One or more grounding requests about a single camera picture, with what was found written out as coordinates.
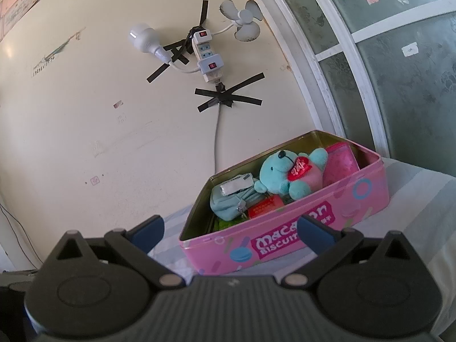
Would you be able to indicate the red packet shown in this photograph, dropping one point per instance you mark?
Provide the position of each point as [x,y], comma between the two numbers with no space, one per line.
[265,207]

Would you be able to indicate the white light bulb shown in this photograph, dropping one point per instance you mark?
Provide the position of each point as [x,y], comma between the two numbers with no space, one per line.
[142,39]

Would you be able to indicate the green packet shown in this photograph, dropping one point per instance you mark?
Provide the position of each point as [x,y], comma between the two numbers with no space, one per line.
[222,226]

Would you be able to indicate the short black tape strip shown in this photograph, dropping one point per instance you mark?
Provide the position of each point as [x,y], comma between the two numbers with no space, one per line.
[203,12]

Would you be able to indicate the black tape cross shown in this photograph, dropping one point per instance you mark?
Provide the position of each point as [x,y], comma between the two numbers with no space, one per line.
[228,94]

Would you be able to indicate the wall poster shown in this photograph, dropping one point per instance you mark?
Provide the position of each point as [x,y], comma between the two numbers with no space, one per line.
[16,3]

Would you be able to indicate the small white fan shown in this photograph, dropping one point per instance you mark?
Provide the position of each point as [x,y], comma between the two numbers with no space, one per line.
[242,17]

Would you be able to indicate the white power strip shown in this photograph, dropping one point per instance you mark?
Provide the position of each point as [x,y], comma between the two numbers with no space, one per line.
[206,55]

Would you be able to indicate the teal teddy bear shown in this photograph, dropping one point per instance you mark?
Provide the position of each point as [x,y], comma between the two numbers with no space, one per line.
[285,176]

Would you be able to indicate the pink biscuit tin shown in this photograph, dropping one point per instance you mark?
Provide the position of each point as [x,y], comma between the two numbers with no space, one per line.
[285,235]

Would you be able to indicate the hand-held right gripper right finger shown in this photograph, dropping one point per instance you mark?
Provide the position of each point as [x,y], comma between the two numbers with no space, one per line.
[315,233]

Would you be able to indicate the pink pouch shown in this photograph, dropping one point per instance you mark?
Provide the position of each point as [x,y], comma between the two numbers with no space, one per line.
[340,165]

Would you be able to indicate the light teal zipper pouch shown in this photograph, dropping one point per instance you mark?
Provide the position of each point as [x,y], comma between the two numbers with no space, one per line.
[229,205]

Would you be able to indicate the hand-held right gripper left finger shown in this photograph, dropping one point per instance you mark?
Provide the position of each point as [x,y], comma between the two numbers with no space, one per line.
[148,233]

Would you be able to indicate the white window frame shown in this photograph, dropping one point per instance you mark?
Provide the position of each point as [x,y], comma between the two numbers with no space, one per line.
[320,60]

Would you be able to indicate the white patterned packet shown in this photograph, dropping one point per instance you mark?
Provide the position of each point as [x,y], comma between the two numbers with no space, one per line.
[235,184]

